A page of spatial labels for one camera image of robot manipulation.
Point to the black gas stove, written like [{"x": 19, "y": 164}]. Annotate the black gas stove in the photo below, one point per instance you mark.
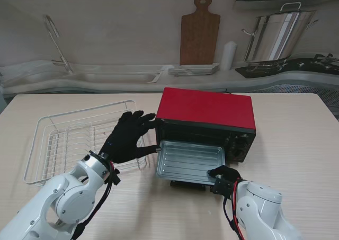
[{"x": 291, "y": 66}]

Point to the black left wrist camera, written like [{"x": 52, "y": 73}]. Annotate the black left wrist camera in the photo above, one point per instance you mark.
[{"x": 116, "y": 177}]

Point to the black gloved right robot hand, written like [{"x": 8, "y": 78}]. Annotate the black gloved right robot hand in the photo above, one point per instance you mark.
[{"x": 227, "y": 172}]

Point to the red black toaster oven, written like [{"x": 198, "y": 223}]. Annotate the red black toaster oven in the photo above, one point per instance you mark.
[{"x": 206, "y": 107}]

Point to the black oven knob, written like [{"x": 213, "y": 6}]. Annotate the black oven knob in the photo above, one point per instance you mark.
[
  {"x": 242, "y": 144},
  {"x": 239, "y": 153}
]

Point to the white paper towel roll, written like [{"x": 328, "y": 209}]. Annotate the white paper towel roll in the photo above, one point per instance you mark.
[{"x": 229, "y": 55}]

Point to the stack of white plates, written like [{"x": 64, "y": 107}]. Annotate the stack of white plates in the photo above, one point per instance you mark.
[{"x": 193, "y": 70}]

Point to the stainless steel stock pot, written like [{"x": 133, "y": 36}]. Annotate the stainless steel stock pot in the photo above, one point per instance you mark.
[{"x": 278, "y": 36}]

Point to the steel kitchen sink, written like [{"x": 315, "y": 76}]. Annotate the steel kitchen sink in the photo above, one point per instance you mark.
[{"x": 114, "y": 78}]

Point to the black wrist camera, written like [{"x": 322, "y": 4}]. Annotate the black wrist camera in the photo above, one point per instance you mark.
[
  {"x": 116, "y": 177},
  {"x": 221, "y": 188}
]

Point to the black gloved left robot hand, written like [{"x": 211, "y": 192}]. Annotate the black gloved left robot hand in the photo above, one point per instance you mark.
[{"x": 124, "y": 142}]

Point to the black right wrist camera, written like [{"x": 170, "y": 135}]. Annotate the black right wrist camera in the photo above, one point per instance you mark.
[{"x": 221, "y": 188}]

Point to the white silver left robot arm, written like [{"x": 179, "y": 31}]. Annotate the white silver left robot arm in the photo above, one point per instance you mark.
[{"x": 69, "y": 197}]

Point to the brown wooden cutting board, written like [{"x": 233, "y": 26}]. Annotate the brown wooden cutting board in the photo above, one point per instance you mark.
[{"x": 198, "y": 38}]

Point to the ribbed metal baking tray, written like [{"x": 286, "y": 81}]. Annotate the ribbed metal baking tray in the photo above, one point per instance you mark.
[{"x": 188, "y": 160}]

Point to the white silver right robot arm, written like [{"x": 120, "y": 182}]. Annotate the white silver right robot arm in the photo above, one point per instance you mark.
[{"x": 265, "y": 205}]

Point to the chrome kitchen faucet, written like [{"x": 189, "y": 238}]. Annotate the chrome kitchen faucet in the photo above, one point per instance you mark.
[{"x": 59, "y": 49}]

